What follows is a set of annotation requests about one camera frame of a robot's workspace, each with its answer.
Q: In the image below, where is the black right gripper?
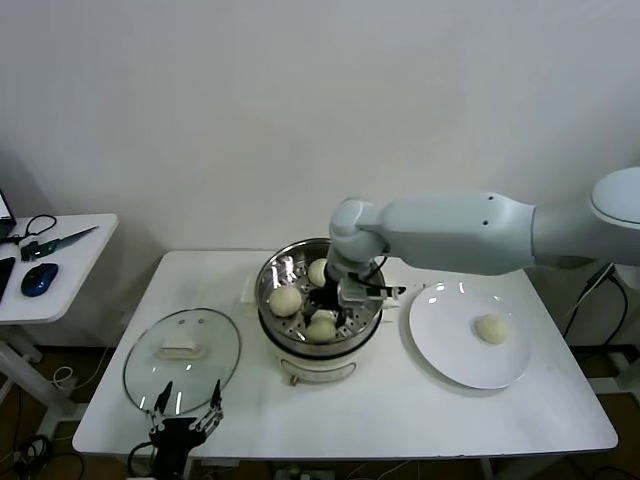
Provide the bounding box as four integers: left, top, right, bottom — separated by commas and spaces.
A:
302, 259, 354, 338

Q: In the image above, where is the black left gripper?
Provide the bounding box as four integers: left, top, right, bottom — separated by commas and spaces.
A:
147, 379, 225, 480

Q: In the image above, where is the white steamed baozi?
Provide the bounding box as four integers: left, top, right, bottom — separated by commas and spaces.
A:
473, 313, 510, 345
268, 286, 304, 318
306, 258, 331, 289
301, 309, 339, 346

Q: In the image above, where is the glass lid with cream handle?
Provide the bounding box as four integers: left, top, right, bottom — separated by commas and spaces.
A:
122, 307, 242, 416

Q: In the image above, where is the stainless steel steamer basket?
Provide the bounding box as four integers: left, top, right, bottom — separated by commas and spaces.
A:
242, 238, 401, 357

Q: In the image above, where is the white electric cooker pot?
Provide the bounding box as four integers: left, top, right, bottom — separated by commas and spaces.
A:
241, 278, 401, 388

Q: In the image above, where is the power strip under table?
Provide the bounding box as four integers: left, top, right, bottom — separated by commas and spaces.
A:
277, 464, 341, 480

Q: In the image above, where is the white round plate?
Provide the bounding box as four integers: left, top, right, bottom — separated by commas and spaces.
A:
408, 282, 532, 391

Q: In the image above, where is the white side table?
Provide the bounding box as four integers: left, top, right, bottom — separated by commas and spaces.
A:
0, 213, 120, 436

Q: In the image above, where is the blue computer mouse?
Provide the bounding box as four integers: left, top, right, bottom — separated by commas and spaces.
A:
20, 262, 60, 298

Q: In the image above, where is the black phone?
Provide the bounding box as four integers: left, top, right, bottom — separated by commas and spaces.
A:
0, 257, 17, 304

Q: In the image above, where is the laptop computer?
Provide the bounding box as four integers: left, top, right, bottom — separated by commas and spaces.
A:
0, 185, 19, 242

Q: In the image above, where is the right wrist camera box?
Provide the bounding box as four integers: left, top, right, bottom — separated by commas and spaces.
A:
337, 277, 407, 307

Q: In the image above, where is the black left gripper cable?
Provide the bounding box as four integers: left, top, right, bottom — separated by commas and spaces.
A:
127, 439, 154, 476

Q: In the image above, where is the white floor cable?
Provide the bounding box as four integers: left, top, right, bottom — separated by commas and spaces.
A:
52, 344, 116, 389

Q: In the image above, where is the black floor cable bundle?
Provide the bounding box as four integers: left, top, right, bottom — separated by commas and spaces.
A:
0, 434, 86, 480

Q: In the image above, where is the green handled knife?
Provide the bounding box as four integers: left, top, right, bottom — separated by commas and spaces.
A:
20, 225, 101, 262

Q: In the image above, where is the black looped cable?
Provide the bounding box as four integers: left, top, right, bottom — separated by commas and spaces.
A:
2, 214, 59, 246

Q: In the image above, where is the grey cable with black adapter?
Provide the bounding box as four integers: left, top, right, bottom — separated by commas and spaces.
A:
579, 262, 617, 306

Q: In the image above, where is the black power cable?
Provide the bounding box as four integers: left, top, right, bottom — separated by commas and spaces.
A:
563, 277, 630, 347

